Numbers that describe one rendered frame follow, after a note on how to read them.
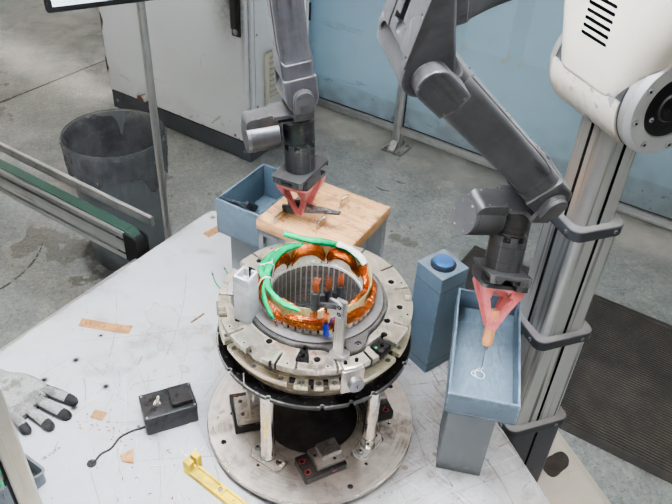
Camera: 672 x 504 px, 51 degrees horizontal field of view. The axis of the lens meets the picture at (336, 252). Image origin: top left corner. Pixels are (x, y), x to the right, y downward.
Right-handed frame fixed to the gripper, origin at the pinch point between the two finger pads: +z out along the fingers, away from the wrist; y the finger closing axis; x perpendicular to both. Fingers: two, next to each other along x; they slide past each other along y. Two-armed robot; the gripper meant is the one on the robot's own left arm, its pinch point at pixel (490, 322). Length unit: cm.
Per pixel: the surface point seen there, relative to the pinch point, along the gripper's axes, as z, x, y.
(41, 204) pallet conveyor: 13, -98, -100
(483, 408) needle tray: 10.8, -1.4, 8.1
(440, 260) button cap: -3.0, -2.8, -24.6
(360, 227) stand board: -6.0, -17.9, -31.0
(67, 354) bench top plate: 29, -73, -38
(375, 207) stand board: -9.2, -14.5, -37.3
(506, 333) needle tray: 4.7, 6.7, -9.1
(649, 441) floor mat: 67, 98, -95
